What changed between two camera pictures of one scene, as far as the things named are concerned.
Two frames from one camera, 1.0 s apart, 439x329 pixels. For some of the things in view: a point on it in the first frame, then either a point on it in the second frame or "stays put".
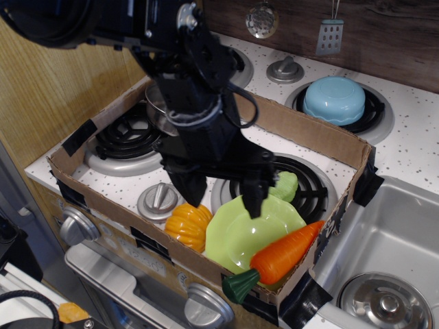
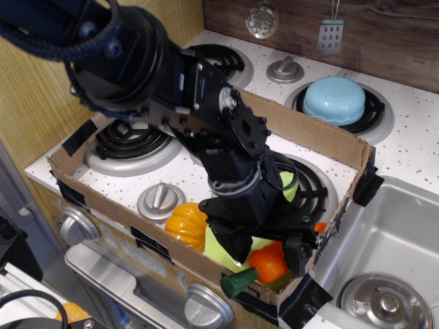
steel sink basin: x=397 y=232 stays put
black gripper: x=210 y=114 to x=254 y=199
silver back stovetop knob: x=285 y=72 stays put
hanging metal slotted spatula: x=329 y=38 stays put
